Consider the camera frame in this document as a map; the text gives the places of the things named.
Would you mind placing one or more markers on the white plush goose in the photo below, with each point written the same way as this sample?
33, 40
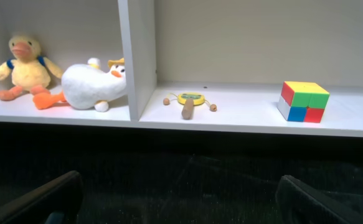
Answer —
87, 85

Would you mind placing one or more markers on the white shelf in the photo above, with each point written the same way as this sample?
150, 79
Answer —
246, 102

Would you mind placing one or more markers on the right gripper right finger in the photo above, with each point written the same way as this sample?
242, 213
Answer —
305, 205

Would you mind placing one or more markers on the many-coloured puzzle cube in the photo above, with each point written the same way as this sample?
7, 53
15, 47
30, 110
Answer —
302, 102

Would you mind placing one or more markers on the yellow rattle drum toy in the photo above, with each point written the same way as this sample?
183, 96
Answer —
190, 99

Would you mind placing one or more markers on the yellow plush duck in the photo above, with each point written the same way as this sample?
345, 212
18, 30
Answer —
28, 73

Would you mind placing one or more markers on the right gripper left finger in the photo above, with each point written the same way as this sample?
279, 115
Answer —
38, 202

